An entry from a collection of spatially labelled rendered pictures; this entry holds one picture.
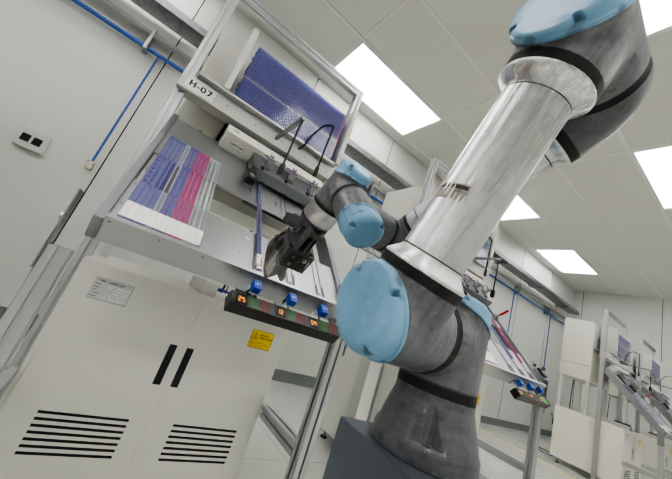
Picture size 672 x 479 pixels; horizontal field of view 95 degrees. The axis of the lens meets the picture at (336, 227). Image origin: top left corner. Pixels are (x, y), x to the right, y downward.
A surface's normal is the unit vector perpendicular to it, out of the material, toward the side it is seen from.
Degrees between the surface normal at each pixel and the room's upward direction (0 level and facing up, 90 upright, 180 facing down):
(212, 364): 90
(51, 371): 90
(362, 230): 133
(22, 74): 90
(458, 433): 72
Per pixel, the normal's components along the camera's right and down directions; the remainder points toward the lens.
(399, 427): -0.55, -0.68
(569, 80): -0.33, 0.68
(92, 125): 0.56, -0.05
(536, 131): 0.04, 0.10
